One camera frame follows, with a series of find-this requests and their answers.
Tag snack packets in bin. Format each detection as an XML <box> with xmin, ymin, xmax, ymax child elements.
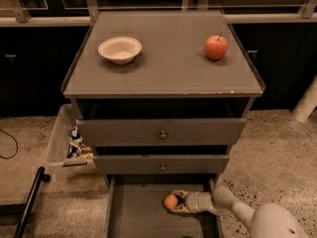
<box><xmin>67</xmin><ymin>125</ymin><xmax>93</xmax><ymax>159</ymax></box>

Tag metal railing frame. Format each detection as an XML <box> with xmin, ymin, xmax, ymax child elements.
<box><xmin>0</xmin><ymin>0</ymin><xmax>317</xmax><ymax>27</ymax></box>

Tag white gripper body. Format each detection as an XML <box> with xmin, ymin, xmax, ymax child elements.
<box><xmin>184</xmin><ymin>191</ymin><xmax>214</xmax><ymax>213</ymax></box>

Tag black metal stand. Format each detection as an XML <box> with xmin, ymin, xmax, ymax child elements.
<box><xmin>0</xmin><ymin>167</ymin><xmax>51</xmax><ymax>238</ymax></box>

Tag grey drawer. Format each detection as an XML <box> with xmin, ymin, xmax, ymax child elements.
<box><xmin>76</xmin><ymin>118</ymin><xmax>246</xmax><ymax>147</ymax></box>
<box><xmin>93</xmin><ymin>155</ymin><xmax>230</xmax><ymax>175</ymax></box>
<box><xmin>106</xmin><ymin>175</ymin><xmax>223</xmax><ymax>238</ymax></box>

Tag white bowl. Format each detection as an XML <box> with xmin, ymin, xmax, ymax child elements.
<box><xmin>98</xmin><ymin>37</ymin><xmax>143</xmax><ymax>64</ymax></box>

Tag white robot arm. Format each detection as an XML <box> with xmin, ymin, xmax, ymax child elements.
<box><xmin>163</xmin><ymin>185</ymin><xmax>308</xmax><ymax>238</ymax></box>

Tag grey bottom drawer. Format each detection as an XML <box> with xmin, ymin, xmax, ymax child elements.
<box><xmin>106</xmin><ymin>175</ymin><xmax>223</xmax><ymax>238</ymax></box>

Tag red apple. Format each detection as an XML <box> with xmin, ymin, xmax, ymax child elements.
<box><xmin>204</xmin><ymin>35</ymin><xmax>229</xmax><ymax>60</ymax></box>

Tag grey middle drawer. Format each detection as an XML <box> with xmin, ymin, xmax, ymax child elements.
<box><xmin>93</xmin><ymin>155</ymin><xmax>230</xmax><ymax>175</ymax></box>

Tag orange fruit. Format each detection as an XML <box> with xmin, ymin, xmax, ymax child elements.
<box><xmin>163</xmin><ymin>194</ymin><xmax>178</xmax><ymax>209</ymax></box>

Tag black cable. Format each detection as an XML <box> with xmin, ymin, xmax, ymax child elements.
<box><xmin>0</xmin><ymin>129</ymin><xmax>20</xmax><ymax>161</ymax></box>

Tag white cylindrical post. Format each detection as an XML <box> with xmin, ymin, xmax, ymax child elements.
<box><xmin>291</xmin><ymin>75</ymin><xmax>317</xmax><ymax>123</ymax></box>

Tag grey drawer cabinet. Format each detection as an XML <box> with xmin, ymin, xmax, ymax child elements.
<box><xmin>60</xmin><ymin>10</ymin><xmax>266</xmax><ymax>238</ymax></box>

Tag grey top drawer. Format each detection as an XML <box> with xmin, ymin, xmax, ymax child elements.
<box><xmin>76</xmin><ymin>118</ymin><xmax>246</xmax><ymax>147</ymax></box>

